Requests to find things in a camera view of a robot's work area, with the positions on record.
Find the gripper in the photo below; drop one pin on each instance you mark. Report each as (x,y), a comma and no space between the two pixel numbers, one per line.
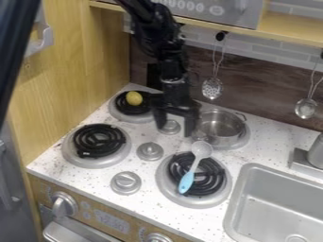
(174,91)

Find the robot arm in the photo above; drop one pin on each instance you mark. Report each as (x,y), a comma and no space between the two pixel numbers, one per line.
(149,22)

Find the silver pot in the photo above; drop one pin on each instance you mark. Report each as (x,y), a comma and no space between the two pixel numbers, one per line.
(221,127)

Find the toy stove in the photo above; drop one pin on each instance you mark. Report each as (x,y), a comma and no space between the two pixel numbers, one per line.
(99,141)

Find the yellow toy lemon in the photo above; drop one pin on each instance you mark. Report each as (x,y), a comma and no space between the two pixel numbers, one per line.
(134,98)

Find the silver skimmer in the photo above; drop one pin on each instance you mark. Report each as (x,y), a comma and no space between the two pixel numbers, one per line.
(212,88)

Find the toy microwave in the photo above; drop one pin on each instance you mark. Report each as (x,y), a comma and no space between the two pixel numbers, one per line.
(218,11)

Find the toy sink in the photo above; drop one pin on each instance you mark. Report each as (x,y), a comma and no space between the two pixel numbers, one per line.
(277,204)

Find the silver ladle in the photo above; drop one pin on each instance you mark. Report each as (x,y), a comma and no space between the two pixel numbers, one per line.
(306,108)

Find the tap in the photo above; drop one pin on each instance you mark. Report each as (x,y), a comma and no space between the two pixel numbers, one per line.
(313,154)

